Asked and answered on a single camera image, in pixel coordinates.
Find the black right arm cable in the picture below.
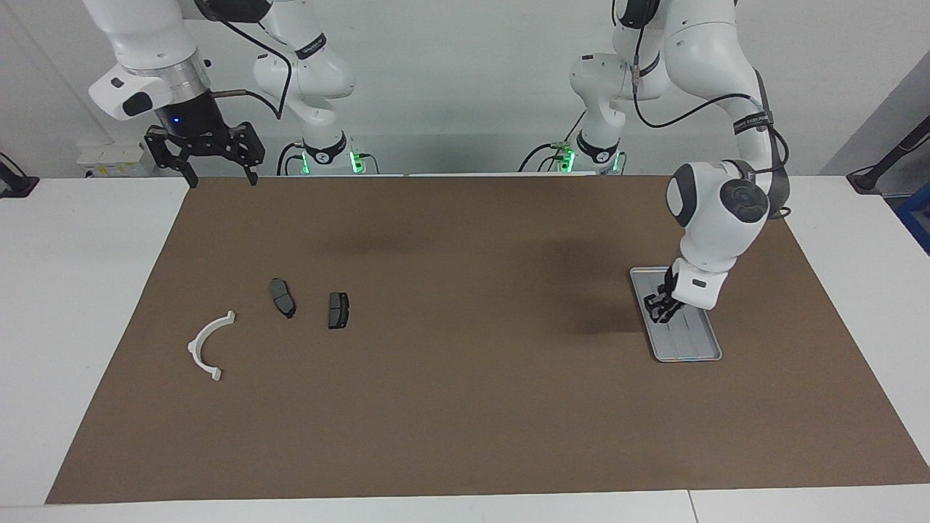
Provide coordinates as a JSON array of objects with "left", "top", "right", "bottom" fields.
[{"left": 193, "top": 0, "right": 295, "bottom": 121}]

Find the black left base cable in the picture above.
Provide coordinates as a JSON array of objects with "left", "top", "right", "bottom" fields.
[{"left": 519, "top": 109, "right": 588, "bottom": 174}]

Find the black right base cable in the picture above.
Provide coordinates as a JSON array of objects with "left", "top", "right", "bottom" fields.
[{"left": 276, "top": 143, "right": 306, "bottom": 176}]

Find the silver metal tray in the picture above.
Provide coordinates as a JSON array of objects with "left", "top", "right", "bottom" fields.
[{"left": 629, "top": 267, "right": 723, "bottom": 362}]

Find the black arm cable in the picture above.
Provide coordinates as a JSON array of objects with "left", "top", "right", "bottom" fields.
[
  {"left": 193, "top": 0, "right": 295, "bottom": 121},
  {"left": 631, "top": 44, "right": 793, "bottom": 219}
]

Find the white power strip box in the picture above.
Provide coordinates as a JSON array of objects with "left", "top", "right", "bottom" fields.
[{"left": 76, "top": 143, "right": 158, "bottom": 177}]

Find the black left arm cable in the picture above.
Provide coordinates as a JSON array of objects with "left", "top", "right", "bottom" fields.
[{"left": 631, "top": 44, "right": 793, "bottom": 219}]

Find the black base cable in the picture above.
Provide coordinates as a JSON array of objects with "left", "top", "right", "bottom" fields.
[
  {"left": 519, "top": 109, "right": 588, "bottom": 174},
  {"left": 276, "top": 143, "right": 306, "bottom": 176}
]

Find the blue box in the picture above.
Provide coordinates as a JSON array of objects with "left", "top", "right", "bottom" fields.
[{"left": 895, "top": 182, "right": 930, "bottom": 255}]

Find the white curved plastic bracket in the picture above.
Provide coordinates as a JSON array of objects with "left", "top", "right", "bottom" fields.
[{"left": 187, "top": 311, "right": 237, "bottom": 382}]

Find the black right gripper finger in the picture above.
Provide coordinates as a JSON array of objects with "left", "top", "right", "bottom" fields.
[
  {"left": 222, "top": 121, "right": 266, "bottom": 187},
  {"left": 145, "top": 125, "right": 198, "bottom": 189}
]

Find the dark grey angled brake pad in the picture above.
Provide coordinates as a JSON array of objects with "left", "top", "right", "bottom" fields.
[{"left": 269, "top": 277, "right": 296, "bottom": 319}]

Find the brown table mat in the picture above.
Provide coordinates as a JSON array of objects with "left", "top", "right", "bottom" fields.
[{"left": 45, "top": 174, "right": 930, "bottom": 505}]

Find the black table clamp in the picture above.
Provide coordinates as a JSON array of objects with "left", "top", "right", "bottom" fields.
[{"left": 0, "top": 153, "right": 39, "bottom": 198}]

